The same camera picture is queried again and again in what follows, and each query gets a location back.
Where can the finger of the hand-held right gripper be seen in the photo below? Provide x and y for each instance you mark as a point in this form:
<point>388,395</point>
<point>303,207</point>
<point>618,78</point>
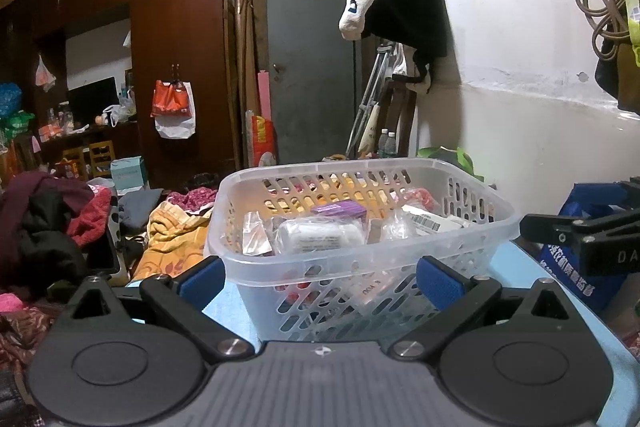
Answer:
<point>550,231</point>
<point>630,194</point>

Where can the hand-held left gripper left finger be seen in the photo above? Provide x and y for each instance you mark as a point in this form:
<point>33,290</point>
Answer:
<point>202,279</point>

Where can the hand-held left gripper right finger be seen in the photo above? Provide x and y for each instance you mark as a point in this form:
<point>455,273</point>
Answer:
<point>440,282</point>

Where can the white cigarette box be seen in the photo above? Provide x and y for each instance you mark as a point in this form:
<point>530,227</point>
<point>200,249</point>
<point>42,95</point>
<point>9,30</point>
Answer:
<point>430,219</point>

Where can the red item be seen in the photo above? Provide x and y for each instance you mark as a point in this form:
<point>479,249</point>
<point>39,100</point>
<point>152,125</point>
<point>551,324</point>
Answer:
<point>422,199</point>

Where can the white plastic basket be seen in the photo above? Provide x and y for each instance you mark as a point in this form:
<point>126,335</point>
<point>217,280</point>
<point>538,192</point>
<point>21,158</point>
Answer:
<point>325,264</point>

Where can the purple tissue pack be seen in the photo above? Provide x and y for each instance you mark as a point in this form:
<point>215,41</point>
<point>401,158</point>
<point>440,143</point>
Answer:
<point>340,209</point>

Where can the white tissue pack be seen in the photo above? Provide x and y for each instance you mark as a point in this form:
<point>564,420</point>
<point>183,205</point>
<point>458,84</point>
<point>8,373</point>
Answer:
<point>320,234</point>

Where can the blue printed bag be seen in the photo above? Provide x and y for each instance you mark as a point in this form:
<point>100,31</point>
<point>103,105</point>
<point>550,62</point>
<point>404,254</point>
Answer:
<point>560,277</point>

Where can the yellow patterned blanket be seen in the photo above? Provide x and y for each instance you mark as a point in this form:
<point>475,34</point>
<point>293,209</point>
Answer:
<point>170,232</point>

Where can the pink patterned cloth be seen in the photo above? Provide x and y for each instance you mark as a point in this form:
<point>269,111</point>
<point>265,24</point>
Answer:
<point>195,199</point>

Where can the grey clothing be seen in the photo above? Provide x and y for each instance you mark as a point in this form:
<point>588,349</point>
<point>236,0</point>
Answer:
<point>140,207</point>

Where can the hanging dark brown bag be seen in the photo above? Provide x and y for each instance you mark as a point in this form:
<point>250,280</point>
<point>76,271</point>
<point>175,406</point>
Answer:
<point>625,82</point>

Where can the teal cardboard box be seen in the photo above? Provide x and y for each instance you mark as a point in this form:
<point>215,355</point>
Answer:
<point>129,174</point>

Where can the red fuzzy cloth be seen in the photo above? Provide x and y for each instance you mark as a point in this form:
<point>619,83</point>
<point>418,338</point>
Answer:
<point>92,212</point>

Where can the clear plastic bottle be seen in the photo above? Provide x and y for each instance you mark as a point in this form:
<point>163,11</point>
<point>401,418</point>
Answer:
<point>382,147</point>
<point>392,148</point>

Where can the white plastic bag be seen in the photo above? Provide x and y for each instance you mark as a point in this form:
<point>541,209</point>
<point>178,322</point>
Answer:
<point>175,129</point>
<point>117,114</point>

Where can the red yellow printed bag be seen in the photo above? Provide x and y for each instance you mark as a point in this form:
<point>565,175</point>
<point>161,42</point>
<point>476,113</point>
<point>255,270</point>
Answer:
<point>262,137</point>

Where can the wooden chair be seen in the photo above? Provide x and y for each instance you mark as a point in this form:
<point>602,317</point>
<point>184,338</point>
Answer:
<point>74,162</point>
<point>102,157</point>

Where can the black clothing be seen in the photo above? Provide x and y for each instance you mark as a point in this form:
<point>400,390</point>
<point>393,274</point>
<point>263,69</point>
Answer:
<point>50,237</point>

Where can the orange plastic bag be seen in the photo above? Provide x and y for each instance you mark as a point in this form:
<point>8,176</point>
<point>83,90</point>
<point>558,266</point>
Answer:
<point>170,99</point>

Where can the pink roll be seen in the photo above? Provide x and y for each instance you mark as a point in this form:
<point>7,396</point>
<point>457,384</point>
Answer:
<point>265,94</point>

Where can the maroon clothing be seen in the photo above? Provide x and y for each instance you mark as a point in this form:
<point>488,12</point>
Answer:
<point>20,192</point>

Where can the metal crutch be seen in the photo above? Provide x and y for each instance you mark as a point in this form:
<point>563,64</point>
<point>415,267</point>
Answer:
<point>370,92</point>

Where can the black monitor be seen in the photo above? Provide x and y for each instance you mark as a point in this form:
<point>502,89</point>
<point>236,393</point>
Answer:
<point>92,99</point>

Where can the grey door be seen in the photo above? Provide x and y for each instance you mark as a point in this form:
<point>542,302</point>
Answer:
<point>310,82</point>

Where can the wooden boards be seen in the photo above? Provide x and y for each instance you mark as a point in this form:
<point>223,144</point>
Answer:
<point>245,57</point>

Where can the green plastic bag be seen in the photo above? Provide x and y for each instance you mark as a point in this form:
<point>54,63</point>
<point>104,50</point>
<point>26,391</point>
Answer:
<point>20,122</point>

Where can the small hanging plastic bag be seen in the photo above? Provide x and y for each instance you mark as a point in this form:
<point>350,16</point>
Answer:
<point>45,77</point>

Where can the blue patterned bag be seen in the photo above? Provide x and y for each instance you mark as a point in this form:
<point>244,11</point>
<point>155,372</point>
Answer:
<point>10,99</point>

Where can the white Kangrou hanging bag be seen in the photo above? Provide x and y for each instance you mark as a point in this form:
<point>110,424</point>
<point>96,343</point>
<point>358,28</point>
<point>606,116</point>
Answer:
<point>405,7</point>

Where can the dark wooden wardrobe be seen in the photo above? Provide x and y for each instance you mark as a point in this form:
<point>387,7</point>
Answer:
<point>175,7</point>

